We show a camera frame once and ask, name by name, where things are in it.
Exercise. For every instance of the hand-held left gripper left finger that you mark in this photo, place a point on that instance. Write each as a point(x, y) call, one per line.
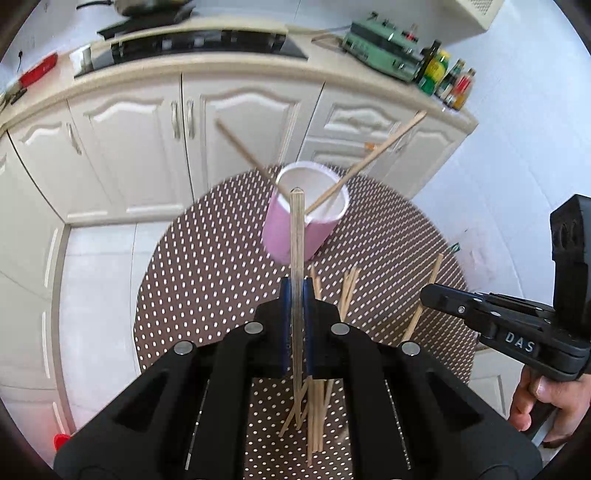
point(286, 323)

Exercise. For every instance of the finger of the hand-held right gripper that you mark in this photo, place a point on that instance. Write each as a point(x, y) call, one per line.
point(517, 310)
point(450, 302)

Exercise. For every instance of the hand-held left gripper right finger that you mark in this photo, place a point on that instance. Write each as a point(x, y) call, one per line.
point(308, 323)

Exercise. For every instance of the bunch of wooden chopsticks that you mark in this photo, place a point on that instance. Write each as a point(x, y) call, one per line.
point(316, 410)

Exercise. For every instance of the pink cup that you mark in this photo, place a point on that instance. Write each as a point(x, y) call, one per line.
point(277, 230)

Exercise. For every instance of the wooden chopstick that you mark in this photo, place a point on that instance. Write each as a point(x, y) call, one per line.
point(369, 159)
point(240, 147)
point(297, 230)

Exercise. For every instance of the person's right hand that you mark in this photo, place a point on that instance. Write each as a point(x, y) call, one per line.
point(565, 406)

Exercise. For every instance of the round polka dot table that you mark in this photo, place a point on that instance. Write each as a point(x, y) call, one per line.
point(207, 277)

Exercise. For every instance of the red sauce bottle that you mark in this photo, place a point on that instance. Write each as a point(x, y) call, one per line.
point(464, 90)

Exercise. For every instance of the dark sauce bottle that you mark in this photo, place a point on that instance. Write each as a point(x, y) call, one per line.
point(451, 81)

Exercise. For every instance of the cream base kitchen cabinets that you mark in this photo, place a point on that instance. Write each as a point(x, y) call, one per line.
point(138, 152)

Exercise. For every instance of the green bottle with yellow cap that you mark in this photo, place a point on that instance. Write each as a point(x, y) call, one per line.
point(436, 74)

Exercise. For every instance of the dark green oil bottle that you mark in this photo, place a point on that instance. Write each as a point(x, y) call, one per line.
point(428, 60)

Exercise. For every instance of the beige kitchen countertop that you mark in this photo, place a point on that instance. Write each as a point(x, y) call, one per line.
point(323, 69)

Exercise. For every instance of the red plastic bucket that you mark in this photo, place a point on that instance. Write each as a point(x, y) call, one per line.
point(61, 442)

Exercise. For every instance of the green electric grill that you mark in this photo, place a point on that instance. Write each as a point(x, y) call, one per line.
point(378, 46)

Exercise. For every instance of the black glass gas hob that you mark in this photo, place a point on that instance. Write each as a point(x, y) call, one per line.
point(207, 44)

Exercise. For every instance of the white cup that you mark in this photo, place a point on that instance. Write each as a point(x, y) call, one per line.
point(86, 57)

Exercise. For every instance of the black induction cooker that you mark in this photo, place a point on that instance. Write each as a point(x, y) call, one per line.
point(138, 25)

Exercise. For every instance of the metal wok with lid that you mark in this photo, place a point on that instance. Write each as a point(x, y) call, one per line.
point(138, 5)

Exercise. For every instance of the red plastic tray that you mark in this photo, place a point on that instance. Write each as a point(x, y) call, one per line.
point(39, 69)

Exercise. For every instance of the cream lattice door wall cabinet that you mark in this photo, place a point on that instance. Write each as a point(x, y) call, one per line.
point(480, 11)

